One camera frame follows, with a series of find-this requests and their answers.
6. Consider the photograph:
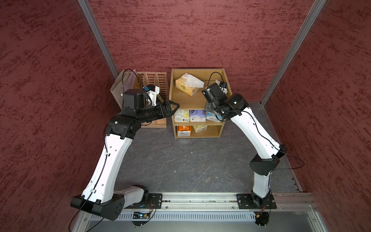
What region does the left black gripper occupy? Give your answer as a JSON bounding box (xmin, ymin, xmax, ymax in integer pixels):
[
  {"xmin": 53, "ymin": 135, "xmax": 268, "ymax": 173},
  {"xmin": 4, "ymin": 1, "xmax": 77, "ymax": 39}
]
[{"xmin": 137, "ymin": 100, "xmax": 180, "ymax": 123}]

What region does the yellow-green tissue pack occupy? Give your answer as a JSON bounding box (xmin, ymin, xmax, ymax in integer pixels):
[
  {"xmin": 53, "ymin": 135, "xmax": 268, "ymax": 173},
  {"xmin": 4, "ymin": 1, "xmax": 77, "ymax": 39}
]
[{"xmin": 174, "ymin": 109, "xmax": 190, "ymax": 123}]

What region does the wooden three-tier shelf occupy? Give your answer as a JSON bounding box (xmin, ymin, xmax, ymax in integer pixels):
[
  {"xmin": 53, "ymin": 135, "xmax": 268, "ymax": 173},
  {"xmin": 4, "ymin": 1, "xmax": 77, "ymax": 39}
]
[{"xmin": 169, "ymin": 68, "xmax": 229, "ymax": 139}]

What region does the purple tissue pack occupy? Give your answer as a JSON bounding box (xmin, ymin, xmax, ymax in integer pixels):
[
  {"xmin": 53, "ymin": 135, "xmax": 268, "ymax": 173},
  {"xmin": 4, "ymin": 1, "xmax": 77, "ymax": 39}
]
[{"xmin": 189, "ymin": 110, "xmax": 206, "ymax": 122}]

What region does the yellow tissue box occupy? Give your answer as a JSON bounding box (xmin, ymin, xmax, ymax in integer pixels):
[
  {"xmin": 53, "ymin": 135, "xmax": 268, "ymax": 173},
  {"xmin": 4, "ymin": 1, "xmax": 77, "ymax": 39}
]
[{"xmin": 175, "ymin": 73, "xmax": 204, "ymax": 96}]

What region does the orange white tissue box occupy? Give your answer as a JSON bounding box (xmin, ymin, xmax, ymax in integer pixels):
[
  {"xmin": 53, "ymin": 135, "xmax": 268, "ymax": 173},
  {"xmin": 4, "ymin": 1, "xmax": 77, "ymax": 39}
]
[{"xmin": 177, "ymin": 126, "xmax": 191, "ymax": 137}]

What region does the blue tissue pack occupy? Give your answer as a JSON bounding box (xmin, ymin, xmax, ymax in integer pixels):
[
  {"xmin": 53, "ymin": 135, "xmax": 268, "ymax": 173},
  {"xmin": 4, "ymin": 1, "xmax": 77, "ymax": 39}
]
[{"xmin": 205, "ymin": 111, "xmax": 222, "ymax": 122}]

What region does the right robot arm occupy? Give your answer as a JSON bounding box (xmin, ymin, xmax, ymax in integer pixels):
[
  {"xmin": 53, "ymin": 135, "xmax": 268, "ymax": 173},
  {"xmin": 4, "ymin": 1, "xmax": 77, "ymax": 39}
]
[{"xmin": 202, "ymin": 83, "xmax": 285, "ymax": 207}]

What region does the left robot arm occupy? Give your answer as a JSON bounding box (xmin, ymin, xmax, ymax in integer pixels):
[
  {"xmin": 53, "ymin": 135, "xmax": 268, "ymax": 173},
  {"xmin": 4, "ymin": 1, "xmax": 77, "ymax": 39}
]
[{"xmin": 71, "ymin": 85, "xmax": 180, "ymax": 221}]

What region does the small green yellow tissue pack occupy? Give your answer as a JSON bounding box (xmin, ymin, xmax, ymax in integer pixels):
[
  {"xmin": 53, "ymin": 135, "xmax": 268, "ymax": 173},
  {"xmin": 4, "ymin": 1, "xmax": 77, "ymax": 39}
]
[{"xmin": 193, "ymin": 125, "xmax": 208, "ymax": 133}]

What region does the beige plastic file organizer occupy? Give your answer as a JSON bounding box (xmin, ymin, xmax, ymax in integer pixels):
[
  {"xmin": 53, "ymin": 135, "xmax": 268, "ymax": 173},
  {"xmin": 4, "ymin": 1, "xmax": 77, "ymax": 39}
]
[{"xmin": 131, "ymin": 72, "xmax": 169, "ymax": 129}]

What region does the pink folder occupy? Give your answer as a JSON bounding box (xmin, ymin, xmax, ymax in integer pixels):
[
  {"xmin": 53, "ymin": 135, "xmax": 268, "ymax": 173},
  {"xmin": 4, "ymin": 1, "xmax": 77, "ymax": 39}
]
[{"xmin": 124, "ymin": 69, "xmax": 137, "ymax": 91}]

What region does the grey cardboard folder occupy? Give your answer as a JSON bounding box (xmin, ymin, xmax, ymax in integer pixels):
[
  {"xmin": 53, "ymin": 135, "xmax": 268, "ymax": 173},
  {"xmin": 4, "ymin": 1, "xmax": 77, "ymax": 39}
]
[{"xmin": 110, "ymin": 70, "xmax": 125, "ymax": 109}]

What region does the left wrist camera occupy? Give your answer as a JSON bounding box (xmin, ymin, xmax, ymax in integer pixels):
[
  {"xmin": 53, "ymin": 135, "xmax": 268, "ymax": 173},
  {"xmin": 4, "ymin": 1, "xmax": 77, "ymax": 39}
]
[{"xmin": 145, "ymin": 84, "xmax": 160, "ymax": 106}]

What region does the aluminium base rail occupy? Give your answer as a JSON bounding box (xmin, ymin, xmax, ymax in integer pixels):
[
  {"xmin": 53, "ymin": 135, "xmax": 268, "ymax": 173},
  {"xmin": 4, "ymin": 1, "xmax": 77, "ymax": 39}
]
[{"xmin": 124, "ymin": 192, "xmax": 318, "ymax": 212}]

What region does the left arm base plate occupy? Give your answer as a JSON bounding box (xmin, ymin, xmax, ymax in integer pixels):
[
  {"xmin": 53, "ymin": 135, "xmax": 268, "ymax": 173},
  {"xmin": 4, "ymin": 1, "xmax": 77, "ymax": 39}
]
[{"xmin": 127, "ymin": 193, "xmax": 163, "ymax": 209}]

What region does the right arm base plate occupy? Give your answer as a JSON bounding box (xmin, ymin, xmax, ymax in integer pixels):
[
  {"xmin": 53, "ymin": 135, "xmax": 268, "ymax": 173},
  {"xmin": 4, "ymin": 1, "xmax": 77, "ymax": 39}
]
[{"xmin": 236, "ymin": 192, "xmax": 277, "ymax": 210}]

